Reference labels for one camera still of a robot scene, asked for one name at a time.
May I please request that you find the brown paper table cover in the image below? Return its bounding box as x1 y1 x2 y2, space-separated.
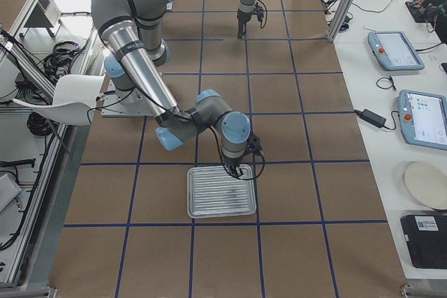
49 0 405 297

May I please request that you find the aluminium frame post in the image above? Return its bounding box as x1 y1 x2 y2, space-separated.
327 0 371 43

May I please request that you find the black power adapter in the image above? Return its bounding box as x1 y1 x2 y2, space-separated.
354 109 386 128

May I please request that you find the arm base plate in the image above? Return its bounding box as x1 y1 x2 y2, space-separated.
101 77 153 117

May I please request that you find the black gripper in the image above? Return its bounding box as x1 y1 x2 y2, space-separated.
223 158 244 177
237 13 252 35

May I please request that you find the black flat box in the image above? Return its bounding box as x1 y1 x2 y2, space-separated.
400 215 446 269

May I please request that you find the blue teach pendant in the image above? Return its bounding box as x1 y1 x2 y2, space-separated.
397 90 446 150
367 31 425 71

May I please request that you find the blue teach pendant far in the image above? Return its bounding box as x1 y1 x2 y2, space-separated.
367 31 425 71

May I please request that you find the beige round plate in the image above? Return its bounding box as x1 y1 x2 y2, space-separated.
404 162 446 211

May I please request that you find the blue teach pendant near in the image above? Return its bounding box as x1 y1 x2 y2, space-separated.
397 90 446 150

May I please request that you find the ribbed metal tray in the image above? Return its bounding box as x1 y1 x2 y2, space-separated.
187 164 256 218

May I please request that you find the white plastic chair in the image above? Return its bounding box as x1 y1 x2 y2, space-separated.
13 74 105 126

